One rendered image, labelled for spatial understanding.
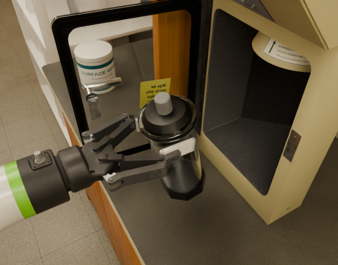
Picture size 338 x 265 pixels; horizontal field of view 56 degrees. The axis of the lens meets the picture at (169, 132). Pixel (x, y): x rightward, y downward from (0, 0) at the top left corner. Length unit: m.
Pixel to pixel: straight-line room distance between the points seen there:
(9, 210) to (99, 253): 1.35
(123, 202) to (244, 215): 0.30
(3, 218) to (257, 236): 0.54
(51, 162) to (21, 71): 2.86
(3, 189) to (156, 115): 0.26
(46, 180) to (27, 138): 2.05
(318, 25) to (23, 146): 2.26
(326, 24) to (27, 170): 0.45
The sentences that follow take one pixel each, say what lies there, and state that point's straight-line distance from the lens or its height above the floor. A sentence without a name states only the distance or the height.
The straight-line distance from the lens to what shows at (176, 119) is 0.54.
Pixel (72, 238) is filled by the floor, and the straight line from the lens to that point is 1.92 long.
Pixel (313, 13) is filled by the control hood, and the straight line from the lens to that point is 0.42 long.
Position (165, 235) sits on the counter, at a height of 0.94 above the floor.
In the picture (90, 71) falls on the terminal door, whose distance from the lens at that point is 0.68.
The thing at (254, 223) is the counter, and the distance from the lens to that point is 0.82.
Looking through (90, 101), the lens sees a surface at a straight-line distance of 0.70.
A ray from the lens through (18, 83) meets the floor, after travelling 3.18.
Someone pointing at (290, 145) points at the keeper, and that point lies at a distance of 0.64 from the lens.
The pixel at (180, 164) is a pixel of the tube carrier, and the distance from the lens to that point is 0.61.
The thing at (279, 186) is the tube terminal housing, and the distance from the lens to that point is 0.72.
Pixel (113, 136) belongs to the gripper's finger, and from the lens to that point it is 0.58.
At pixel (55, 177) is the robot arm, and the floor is 1.25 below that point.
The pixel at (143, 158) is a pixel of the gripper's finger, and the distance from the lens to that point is 0.54.
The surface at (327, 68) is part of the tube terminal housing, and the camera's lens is 0.53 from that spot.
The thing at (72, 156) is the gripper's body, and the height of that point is 1.25.
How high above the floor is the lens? 1.62
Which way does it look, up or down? 43 degrees down
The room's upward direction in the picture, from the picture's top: straight up
